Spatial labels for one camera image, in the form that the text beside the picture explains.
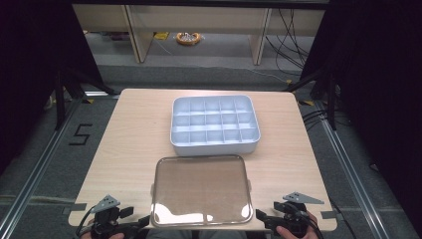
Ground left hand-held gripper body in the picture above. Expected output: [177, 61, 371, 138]
[90, 194, 124, 239]

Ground black floor cables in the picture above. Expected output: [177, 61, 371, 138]
[301, 108, 352, 131]

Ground black metal stand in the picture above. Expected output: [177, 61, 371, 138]
[282, 65, 338, 131]
[53, 65, 117, 131]

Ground person's right hand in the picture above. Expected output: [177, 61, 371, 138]
[276, 210, 320, 239]

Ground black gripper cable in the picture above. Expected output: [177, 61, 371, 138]
[75, 206, 98, 239]
[287, 200, 325, 239]

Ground bundle of black cables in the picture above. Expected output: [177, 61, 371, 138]
[264, 7, 316, 77]

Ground white floor cable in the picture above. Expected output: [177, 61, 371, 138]
[244, 67, 291, 85]

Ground black curtain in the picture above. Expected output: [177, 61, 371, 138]
[300, 0, 422, 230]
[0, 0, 106, 177]

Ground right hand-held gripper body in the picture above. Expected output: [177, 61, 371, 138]
[281, 191, 325, 239]

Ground aluminium floor rail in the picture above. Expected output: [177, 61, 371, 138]
[0, 90, 119, 239]
[315, 99, 394, 239]

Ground orange ring-shaped object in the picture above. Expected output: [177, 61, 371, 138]
[175, 31, 203, 47]

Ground white divided storage box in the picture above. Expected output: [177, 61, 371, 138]
[169, 95, 262, 157]

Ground transparent plastic box lid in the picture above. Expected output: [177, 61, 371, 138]
[149, 154, 255, 228]

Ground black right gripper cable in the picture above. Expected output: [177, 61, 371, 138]
[287, 200, 325, 239]

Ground grey tape patch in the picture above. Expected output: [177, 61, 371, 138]
[319, 209, 343, 220]

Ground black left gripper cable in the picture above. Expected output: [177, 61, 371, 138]
[75, 206, 98, 239]

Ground person's left hand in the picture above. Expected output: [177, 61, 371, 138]
[79, 218, 125, 239]

